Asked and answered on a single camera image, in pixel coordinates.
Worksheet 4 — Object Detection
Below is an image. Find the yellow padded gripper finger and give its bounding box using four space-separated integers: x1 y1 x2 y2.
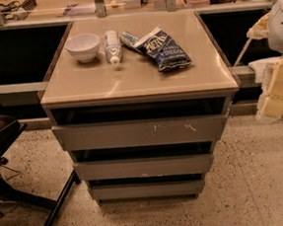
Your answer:
247 13 269 40
255 94 283 124

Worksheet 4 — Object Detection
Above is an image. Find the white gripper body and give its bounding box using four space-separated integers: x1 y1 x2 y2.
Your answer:
262 55 283 100

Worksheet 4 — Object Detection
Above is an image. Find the grey drawer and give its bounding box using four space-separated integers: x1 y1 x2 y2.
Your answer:
52 113 228 151
74 154 213 181
88 180 205 201

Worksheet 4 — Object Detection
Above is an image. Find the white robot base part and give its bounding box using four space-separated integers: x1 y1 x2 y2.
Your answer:
248 56 280 84

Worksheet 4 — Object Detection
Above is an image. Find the grey drawer cabinet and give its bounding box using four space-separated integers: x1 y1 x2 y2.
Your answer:
31 5 250 212

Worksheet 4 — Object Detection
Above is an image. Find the grey top drawer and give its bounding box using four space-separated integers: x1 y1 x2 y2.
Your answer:
52 113 228 151

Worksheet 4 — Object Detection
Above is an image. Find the grey bottom drawer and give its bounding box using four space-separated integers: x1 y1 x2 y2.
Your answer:
88 180 205 201

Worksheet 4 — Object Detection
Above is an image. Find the blue vinegar chip bag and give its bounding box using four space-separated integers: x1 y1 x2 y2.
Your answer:
120 28 191 73

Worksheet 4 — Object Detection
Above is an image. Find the clear plastic water bottle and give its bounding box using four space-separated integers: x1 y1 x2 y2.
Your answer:
104 31 122 66

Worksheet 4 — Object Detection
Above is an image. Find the white bowl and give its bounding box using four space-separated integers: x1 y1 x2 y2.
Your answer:
64 34 100 63

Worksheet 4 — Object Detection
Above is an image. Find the black office chair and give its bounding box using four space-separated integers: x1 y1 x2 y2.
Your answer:
0 93 86 226

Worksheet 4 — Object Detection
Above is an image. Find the black floor cable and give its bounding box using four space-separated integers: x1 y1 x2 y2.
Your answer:
0 154 23 183

